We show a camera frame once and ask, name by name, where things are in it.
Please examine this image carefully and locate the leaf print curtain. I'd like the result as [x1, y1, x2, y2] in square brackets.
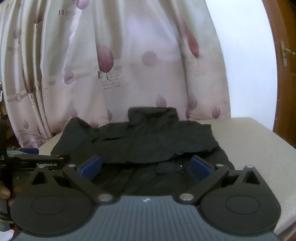
[0, 0, 232, 149]

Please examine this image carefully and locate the brass door handle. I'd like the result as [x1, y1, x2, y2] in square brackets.
[280, 41, 296, 67]

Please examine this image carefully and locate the beige woven mattress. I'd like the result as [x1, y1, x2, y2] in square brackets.
[38, 116, 296, 235]

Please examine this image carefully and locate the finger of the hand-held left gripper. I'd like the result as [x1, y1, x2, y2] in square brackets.
[14, 147, 39, 155]
[14, 154, 70, 163]

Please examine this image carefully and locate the person's left hand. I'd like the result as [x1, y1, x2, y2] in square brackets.
[0, 186, 11, 200]

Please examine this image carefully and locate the black jacket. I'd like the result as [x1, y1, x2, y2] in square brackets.
[50, 107, 235, 198]

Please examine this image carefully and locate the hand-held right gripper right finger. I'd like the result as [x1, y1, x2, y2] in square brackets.
[174, 155, 263, 205]

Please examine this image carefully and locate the brown wooden door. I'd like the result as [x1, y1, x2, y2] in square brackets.
[262, 0, 296, 149]

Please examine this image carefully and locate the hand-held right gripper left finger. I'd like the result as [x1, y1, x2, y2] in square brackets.
[31, 155, 119, 205]

